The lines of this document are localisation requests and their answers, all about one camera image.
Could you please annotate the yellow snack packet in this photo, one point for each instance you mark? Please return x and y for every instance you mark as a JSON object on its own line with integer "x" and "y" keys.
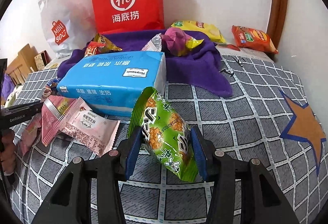
{"x": 100, "y": 45}

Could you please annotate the green snack bag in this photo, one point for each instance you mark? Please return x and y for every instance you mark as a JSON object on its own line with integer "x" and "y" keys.
{"x": 164, "y": 133}

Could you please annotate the white plastic Miniso bag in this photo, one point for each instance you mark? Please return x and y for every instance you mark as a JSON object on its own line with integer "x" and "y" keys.
{"x": 66, "y": 24}

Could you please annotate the orange chips bag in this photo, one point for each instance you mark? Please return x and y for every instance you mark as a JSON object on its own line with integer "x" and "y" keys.
{"x": 253, "y": 39}

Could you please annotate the blue tissue pack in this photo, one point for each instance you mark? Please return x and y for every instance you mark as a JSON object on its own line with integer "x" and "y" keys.
{"x": 111, "y": 83}

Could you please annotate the purple towel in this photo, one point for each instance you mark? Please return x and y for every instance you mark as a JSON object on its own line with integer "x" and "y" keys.
{"x": 201, "y": 67}

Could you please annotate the small patterned box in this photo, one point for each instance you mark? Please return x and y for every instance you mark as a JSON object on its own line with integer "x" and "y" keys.
{"x": 41, "y": 60}

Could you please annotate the wooden chair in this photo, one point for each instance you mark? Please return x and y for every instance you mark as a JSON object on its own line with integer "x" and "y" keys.
{"x": 24, "y": 64}

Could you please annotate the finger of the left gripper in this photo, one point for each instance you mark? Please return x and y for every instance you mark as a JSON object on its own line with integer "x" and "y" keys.
{"x": 31, "y": 109}

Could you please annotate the yellow chips bag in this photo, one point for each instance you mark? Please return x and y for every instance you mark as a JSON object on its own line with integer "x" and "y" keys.
{"x": 210, "y": 30}

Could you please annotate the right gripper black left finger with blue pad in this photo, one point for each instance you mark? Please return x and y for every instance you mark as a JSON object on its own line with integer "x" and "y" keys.
{"x": 69, "y": 200}

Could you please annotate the pale pink snack packet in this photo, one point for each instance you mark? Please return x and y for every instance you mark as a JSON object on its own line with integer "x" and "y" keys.
{"x": 76, "y": 119}

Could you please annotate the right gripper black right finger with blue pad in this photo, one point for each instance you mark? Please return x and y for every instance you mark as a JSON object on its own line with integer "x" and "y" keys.
{"x": 262, "y": 201}

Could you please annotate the person's left hand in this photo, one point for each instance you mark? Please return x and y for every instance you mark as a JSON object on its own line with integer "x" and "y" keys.
{"x": 8, "y": 157}

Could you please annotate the pink and yellow snack bag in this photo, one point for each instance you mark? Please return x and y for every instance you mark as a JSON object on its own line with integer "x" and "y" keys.
{"x": 174, "y": 41}

